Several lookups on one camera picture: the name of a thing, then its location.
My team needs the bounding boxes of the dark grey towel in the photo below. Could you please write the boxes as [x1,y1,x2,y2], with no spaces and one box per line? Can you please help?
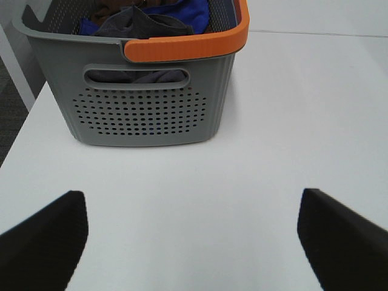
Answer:
[87,5,193,84]

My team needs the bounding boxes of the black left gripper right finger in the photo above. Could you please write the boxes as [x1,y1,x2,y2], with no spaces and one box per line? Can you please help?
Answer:
[297,189,387,290]

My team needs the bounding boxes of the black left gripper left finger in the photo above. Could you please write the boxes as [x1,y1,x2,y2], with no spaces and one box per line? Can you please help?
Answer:
[1,191,89,290]

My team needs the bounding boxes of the brown towel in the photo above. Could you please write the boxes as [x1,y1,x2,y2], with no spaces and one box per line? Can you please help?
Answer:
[90,0,177,25]

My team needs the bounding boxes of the blue towel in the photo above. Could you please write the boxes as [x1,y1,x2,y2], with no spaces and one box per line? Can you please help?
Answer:
[79,1,210,36]

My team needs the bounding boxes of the grey basket with orange rim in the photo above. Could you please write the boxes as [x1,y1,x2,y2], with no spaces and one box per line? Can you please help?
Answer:
[12,1,249,147]

